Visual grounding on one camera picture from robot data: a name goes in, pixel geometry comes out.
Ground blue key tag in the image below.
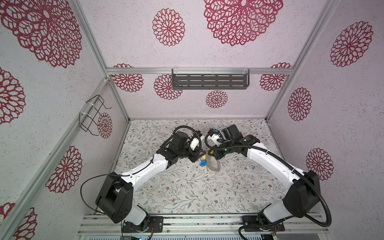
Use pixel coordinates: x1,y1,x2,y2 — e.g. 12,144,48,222
200,160,207,167

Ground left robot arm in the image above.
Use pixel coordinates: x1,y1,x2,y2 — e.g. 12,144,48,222
96,131,205,227

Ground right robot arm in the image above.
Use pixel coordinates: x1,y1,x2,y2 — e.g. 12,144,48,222
205,125,320,225

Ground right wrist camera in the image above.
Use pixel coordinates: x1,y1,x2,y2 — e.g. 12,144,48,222
208,129,225,146

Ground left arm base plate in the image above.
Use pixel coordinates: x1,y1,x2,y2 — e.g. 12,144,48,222
122,216,164,234

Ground grey slotted wall shelf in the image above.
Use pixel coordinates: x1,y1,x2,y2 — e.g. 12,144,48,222
171,69,250,90

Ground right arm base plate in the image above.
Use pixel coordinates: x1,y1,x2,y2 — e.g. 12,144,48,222
242,215,286,232

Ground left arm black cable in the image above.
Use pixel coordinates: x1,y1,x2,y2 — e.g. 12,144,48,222
79,173,127,215

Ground black wire wall basket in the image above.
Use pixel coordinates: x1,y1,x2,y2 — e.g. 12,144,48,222
78,95,113,139

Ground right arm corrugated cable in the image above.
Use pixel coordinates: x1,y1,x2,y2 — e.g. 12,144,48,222
204,131,333,240

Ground aluminium front rail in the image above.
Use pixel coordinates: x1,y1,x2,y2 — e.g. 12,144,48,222
77,214,330,237

